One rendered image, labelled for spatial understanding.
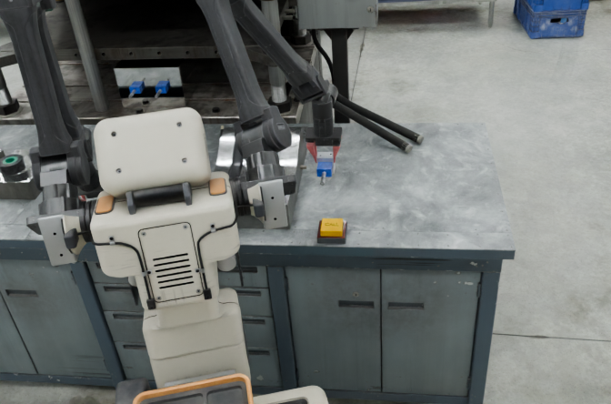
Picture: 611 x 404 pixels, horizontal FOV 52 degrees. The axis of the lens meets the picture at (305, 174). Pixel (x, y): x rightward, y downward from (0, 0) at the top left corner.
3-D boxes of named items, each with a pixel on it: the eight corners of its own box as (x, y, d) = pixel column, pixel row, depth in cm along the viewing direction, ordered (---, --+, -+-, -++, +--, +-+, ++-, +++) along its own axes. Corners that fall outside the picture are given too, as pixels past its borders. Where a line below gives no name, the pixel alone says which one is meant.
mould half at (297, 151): (290, 229, 184) (285, 191, 177) (203, 227, 188) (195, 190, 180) (308, 141, 225) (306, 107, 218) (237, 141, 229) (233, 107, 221)
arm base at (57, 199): (25, 225, 126) (86, 215, 127) (23, 186, 128) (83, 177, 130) (39, 236, 134) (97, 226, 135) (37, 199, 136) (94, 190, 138)
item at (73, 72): (296, 130, 248) (295, 114, 244) (-10, 131, 265) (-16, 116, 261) (318, 45, 317) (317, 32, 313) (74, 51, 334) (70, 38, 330)
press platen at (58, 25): (297, 95, 240) (294, 52, 230) (-17, 99, 258) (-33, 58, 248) (318, 18, 309) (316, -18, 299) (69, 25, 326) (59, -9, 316)
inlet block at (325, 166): (331, 191, 179) (330, 176, 177) (314, 191, 180) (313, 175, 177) (335, 166, 190) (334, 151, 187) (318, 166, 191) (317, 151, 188)
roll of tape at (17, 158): (20, 175, 206) (16, 166, 204) (-4, 176, 207) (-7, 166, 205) (29, 162, 213) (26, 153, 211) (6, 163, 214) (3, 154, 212)
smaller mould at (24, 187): (35, 199, 206) (28, 182, 202) (-7, 199, 208) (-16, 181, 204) (61, 166, 223) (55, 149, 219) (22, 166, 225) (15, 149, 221)
